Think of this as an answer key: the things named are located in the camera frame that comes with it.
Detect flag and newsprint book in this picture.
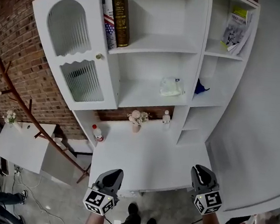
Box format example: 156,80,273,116
95,0,123,51

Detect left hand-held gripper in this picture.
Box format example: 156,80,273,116
82,165,125,218

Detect wooden coat rack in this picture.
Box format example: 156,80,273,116
0,57,103,186

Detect yellow-green topped magazine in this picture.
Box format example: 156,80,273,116
219,4,255,57

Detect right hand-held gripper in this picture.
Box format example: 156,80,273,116
185,165,226,218

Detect small clear bottle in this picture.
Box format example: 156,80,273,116
160,109,172,130

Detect white arched ribbed-glass cabinet door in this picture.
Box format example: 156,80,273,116
20,0,131,116

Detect clear plastic bag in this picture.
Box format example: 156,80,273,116
158,75,187,99

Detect white side table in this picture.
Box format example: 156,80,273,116
0,118,83,187

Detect white desk with hutch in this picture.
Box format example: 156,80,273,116
16,0,262,166

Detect white vase with white flowers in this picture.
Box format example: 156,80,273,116
1,107,24,131

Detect white bottle with red cap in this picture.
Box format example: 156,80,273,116
91,124,106,143

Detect pink vase with pale flowers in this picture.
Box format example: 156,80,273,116
125,109,153,135

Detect brown gold-trimmed book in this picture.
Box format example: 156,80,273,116
106,0,135,49

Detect white floor cable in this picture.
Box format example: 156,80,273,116
8,172,77,224

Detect blue cloth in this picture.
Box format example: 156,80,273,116
194,78,212,96

